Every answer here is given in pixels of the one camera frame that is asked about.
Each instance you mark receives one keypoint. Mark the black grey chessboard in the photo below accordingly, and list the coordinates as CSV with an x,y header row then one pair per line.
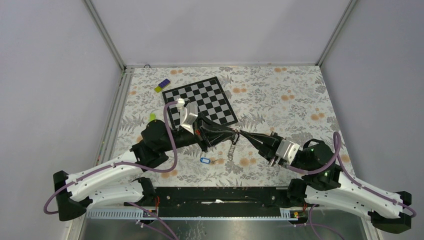
x,y
210,97

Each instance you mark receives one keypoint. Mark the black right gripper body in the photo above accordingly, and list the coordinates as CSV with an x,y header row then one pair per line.
x,y
272,161

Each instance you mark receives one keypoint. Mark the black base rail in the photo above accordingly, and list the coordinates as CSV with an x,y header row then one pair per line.
x,y
217,202

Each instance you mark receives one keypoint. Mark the green arch toy block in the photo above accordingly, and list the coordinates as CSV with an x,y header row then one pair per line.
x,y
152,117

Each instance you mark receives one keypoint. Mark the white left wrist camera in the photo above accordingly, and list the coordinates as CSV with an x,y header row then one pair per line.
x,y
188,113

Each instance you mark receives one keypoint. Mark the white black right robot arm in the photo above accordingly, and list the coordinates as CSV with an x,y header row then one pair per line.
x,y
325,182

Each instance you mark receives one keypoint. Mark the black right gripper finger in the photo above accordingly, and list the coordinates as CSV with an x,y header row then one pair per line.
x,y
261,148
261,138

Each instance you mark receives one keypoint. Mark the purple yellow toy brick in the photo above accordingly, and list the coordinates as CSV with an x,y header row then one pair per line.
x,y
162,85

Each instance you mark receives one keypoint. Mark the blue capped key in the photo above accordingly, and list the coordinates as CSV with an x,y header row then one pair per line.
x,y
205,160

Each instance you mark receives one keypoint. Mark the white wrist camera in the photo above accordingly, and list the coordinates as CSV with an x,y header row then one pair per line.
x,y
286,152
188,113

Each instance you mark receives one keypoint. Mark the floral table mat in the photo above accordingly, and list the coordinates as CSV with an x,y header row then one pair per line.
x,y
292,101

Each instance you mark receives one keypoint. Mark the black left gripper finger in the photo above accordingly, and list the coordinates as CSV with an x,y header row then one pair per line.
x,y
211,126
212,139

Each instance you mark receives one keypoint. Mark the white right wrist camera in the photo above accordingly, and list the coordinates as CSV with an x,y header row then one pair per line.
x,y
286,152

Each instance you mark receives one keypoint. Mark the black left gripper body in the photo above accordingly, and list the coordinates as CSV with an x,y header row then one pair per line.
x,y
200,133

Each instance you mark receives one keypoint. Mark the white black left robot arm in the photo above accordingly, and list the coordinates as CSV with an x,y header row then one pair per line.
x,y
75,193

